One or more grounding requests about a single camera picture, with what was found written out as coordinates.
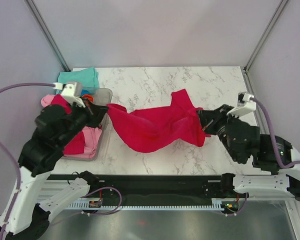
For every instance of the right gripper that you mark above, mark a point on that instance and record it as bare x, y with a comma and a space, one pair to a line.
209, 117

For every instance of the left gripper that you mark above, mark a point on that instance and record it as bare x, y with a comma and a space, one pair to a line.
96, 113

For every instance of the crimson t shirt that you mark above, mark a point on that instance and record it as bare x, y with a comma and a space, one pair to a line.
151, 129
77, 144

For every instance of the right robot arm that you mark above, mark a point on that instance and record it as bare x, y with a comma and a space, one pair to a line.
243, 141

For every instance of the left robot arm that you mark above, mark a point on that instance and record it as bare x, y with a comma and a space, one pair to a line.
24, 217

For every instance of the light pink t shirt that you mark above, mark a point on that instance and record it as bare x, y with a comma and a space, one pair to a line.
91, 135

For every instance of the orange t shirt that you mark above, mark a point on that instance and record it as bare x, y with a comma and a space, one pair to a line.
88, 97

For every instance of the blue t shirt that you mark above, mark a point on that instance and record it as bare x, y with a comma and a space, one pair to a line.
85, 92

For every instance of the clear plastic bin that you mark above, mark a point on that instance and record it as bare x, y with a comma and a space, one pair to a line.
102, 97

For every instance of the teal folded t shirt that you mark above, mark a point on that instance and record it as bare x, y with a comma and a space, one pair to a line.
88, 77

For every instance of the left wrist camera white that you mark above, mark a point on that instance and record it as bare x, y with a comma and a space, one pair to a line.
71, 92

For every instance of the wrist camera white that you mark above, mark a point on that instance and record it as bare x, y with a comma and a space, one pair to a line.
245, 105
71, 92

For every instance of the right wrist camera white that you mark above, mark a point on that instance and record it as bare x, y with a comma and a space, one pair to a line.
245, 105

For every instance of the aluminium frame rail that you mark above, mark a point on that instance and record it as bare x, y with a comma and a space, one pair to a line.
260, 120

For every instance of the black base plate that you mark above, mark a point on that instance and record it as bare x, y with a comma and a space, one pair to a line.
164, 190

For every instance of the white cable duct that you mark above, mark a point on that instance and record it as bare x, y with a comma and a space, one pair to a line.
88, 205

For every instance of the left aluminium frame post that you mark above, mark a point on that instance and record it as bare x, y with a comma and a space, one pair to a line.
34, 10

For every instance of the aluminium frame post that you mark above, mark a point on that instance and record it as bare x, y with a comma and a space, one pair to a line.
265, 35
34, 10

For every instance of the right aluminium frame post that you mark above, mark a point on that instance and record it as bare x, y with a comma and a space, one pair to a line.
265, 35

